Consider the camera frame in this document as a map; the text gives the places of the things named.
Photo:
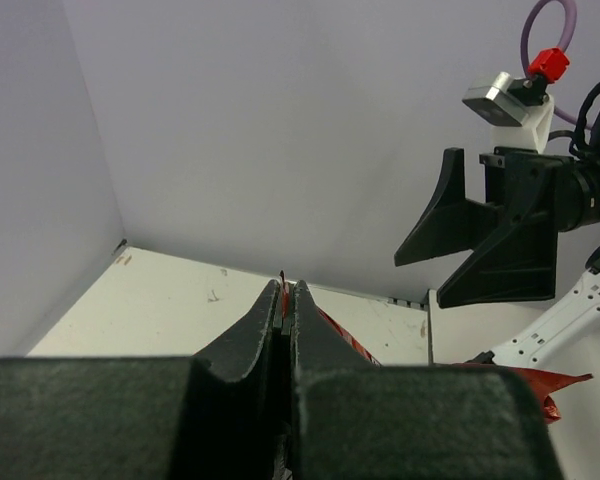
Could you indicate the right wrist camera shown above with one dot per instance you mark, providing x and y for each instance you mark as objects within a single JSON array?
[{"x": 519, "y": 110}]

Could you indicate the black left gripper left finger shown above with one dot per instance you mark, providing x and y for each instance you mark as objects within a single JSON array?
[{"x": 178, "y": 417}]

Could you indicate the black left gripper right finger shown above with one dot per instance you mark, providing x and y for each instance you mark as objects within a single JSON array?
[{"x": 355, "y": 420}]

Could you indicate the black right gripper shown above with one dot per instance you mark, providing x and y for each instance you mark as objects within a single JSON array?
[{"x": 514, "y": 261}]

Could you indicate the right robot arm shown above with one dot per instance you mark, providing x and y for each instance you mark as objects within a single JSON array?
[{"x": 563, "y": 331}]

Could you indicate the red chips bag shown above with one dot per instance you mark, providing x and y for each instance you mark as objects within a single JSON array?
[{"x": 550, "y": 390}]

